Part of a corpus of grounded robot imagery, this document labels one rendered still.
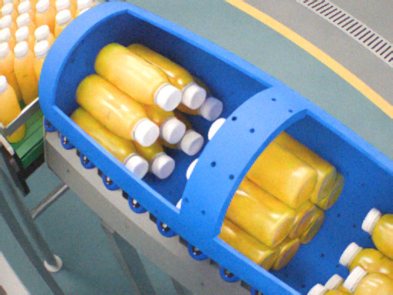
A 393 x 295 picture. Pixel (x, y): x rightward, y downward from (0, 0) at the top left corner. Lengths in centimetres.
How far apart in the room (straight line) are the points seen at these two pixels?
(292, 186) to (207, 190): 12
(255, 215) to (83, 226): 149
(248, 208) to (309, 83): 180
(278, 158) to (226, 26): 210
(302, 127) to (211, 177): 26
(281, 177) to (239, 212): 8
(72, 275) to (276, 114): 149
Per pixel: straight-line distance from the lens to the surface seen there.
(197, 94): 114
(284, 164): 95
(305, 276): 108
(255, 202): 97
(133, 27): 130
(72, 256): 234
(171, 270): 124
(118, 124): 112
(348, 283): 91
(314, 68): 281
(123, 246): 165
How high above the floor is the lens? 191
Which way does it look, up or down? 49 degrees down
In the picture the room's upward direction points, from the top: 10 degrees counter-clockwise
